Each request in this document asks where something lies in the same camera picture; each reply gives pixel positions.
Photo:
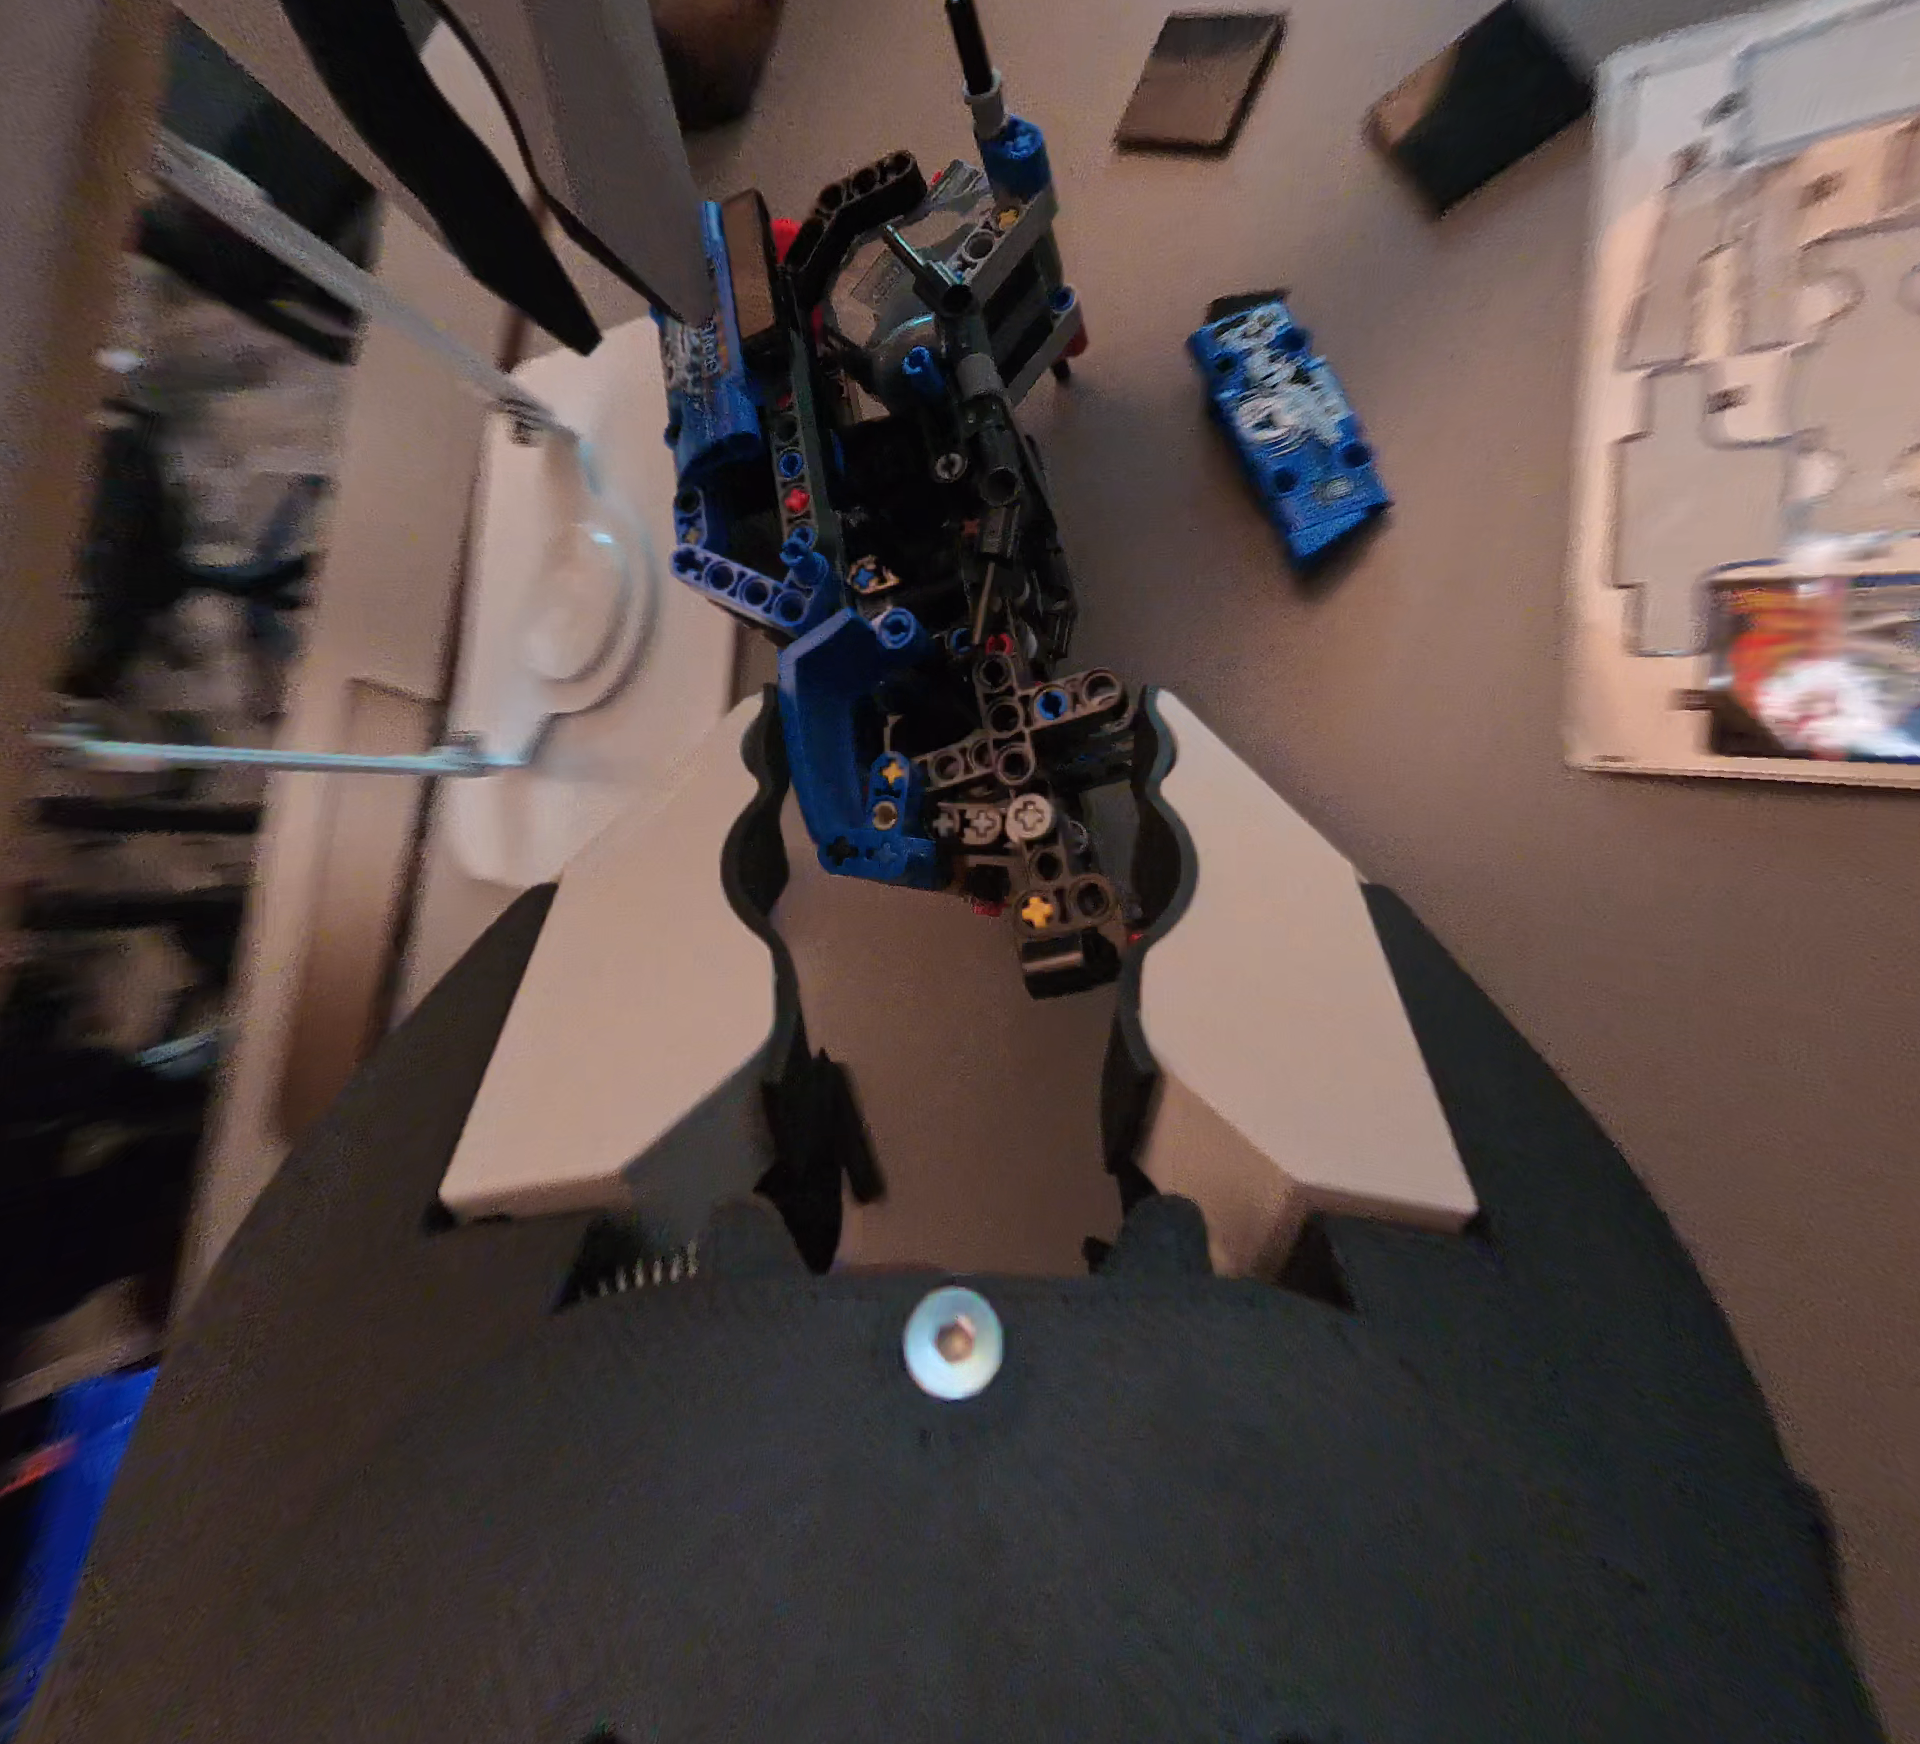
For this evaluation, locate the grey desk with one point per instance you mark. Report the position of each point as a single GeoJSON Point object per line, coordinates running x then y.
{"type": "Point", "coordinates": [1351, 799]}

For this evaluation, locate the white stand with clear disc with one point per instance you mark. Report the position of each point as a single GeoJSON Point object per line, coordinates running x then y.
{"type": "Point", "coordinates": [510, 814]}

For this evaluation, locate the sticker sheet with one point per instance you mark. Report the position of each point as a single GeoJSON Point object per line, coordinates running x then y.
{"type": "Point", "coordinates": [1740, 424]}

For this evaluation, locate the black square tile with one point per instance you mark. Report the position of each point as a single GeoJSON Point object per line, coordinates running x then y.
{"type": "Point", "coordinates": [1479, 100]}
{"type": "Point", "coordinates": [1199, 79]}

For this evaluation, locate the blue printed brick panel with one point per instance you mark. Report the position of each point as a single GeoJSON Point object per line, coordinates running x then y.
{"type": "Point", "coordinates": [1289, 424]}

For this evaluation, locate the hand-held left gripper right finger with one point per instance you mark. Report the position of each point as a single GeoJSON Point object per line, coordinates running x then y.
{"type": "Point", "coordinates": [1289, 1022]}

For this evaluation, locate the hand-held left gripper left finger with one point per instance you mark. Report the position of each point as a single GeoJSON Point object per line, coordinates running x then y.
{"type": "Point", "coordinates": [631, 1022]}

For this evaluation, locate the blue container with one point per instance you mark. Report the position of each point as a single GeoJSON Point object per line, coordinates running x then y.
{"type": "Point", "coordinates": [68, 1519]}

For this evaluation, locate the blue black brick vehicle model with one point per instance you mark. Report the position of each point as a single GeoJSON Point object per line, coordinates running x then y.
{"type": "Point", "coordinates": [915, 545]}

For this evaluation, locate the dark blurred furniture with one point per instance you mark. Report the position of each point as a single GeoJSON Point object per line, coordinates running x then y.
{"type": "Point", "coordinates": [151, 664]}

